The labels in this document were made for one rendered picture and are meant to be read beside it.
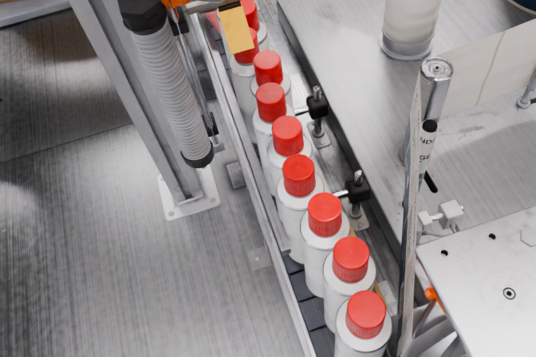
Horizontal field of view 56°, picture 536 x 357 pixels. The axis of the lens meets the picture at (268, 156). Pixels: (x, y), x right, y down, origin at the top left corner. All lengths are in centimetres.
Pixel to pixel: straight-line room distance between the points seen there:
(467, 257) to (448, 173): 36
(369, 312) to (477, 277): 10
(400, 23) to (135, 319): 59
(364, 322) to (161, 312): 37
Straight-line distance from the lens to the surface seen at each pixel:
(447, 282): 41
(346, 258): 47
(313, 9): 98
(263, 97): 57
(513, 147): 82
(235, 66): 66
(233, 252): 76
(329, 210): 49
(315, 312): 67
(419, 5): 82
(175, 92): 45
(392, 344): 60
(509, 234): 44
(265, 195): 64
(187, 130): 49
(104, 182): 88
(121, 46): 57
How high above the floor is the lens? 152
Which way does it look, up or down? 56 degrees down
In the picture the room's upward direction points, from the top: 10 degrees counter-clockwise
